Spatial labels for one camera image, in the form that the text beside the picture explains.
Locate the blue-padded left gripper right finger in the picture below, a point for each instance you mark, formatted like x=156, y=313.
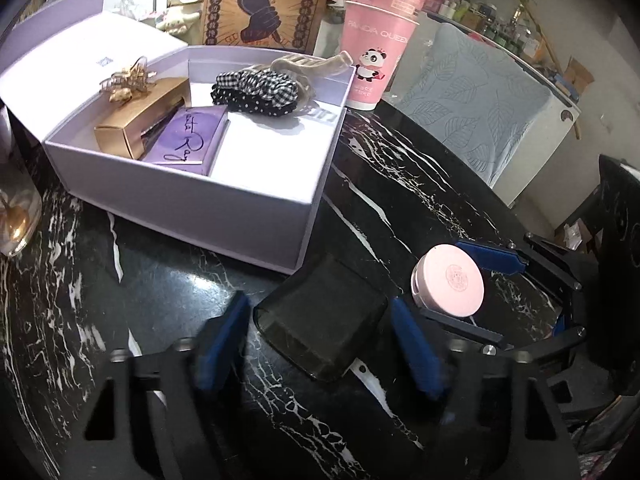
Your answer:
x=496, y=417

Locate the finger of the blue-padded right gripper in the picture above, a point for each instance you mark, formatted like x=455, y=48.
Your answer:
x=495, y=259
x=464, y=329

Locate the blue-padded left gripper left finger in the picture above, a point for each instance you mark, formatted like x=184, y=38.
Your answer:
x=147, y=416

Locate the pink round compact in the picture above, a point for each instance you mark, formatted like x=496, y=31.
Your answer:
x=447, y=280

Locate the dark smoky square container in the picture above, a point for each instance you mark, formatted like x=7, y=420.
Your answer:
x=321, y=317

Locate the purple signed card box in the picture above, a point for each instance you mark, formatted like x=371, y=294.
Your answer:
x=189, y=141

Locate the black white gingham scrunchie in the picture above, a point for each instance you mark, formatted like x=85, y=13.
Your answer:
x=279, y=89

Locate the pearl white hair claw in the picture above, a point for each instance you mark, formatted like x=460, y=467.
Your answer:
x=303, y=69

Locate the gold bear hair claw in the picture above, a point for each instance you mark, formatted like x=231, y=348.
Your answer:
x=129, y=83

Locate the white low cabinet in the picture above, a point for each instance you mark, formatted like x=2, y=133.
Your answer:
x=540, y=124

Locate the lavender open gift box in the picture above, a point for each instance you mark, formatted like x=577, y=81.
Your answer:
x=226, y=148

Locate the clear drinking glass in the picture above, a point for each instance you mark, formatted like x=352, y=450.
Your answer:
x=20, y=208

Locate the lower pink panda cup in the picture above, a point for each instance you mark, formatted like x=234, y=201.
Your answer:
x=375, y=39

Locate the gold rectangular small box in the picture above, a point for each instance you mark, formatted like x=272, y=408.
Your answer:
x=126, y=131

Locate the black polka-dot scrunchie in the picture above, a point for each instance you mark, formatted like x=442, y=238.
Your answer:
x=239, y=101

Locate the brown fried chicken paper bag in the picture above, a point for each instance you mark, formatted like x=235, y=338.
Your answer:
x=290, y=25

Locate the cream robot-shaped kettle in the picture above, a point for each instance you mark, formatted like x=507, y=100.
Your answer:
x=179, y=17

